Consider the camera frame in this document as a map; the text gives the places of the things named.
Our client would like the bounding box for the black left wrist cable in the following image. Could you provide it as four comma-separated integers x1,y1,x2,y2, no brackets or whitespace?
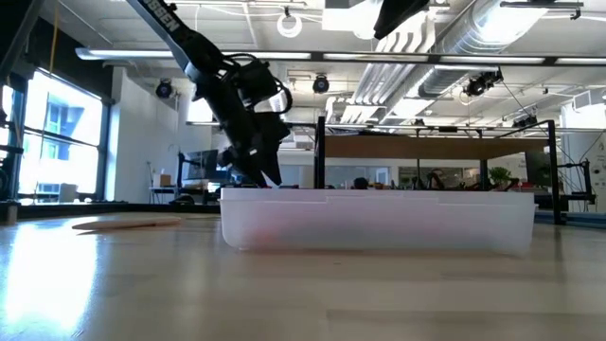
220,52,294,115

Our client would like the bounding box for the black background stand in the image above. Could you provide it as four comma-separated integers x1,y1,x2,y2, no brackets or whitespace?
557,158,597,206

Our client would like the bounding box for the white bin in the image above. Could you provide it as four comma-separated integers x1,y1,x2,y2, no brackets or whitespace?
57,183,80,204

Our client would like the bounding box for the black computer monitor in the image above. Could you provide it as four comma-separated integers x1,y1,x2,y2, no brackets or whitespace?
187,149,220,181
524,151,553,188

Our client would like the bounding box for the white coiled ceiling cable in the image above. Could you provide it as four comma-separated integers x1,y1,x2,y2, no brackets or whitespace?
276,11,303,39

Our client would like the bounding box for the raised wooden shelf board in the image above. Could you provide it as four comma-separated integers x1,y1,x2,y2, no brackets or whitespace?
324,135,550,160

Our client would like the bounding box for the silver ventilation duct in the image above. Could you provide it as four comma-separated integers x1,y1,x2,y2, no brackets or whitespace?
352,0,550,119

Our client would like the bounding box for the black shelf post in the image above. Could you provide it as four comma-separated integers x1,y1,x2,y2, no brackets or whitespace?
547,119,563,224
314,116,327,190

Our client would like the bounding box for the clear pencil box pink lid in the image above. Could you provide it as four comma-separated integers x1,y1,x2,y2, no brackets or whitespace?
218,188,539,256

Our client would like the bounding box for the potted green plant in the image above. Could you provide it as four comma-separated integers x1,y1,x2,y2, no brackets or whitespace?
489,166,512,189

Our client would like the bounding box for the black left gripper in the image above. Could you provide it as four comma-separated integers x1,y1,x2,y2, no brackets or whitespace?
188,64,291,188

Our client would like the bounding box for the black rig frame rail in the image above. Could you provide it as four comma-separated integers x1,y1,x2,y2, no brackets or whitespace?
18,202,222,220

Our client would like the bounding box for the long ceiling strip light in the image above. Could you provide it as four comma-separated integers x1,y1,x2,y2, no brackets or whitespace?
75,46,606,67

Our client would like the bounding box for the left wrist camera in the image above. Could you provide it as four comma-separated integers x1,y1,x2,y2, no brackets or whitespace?
243,61,294,115

